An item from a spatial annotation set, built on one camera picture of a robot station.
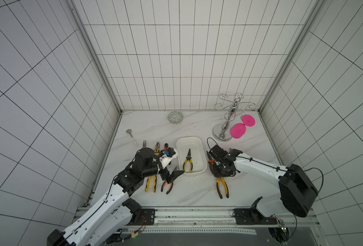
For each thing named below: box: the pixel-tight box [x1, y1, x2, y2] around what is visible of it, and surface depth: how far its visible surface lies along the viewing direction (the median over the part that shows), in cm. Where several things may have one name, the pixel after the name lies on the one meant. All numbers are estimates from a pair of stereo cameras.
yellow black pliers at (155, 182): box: [145, 175, 157, 193], surface depth 85 cm
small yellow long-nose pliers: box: [183, 148, 193, 173], surface depth 94 cm
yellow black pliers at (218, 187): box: [215, 177, 230, 200], surface depth 81 cm
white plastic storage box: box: [176, 136, 208, 175], surface depth 95 cm
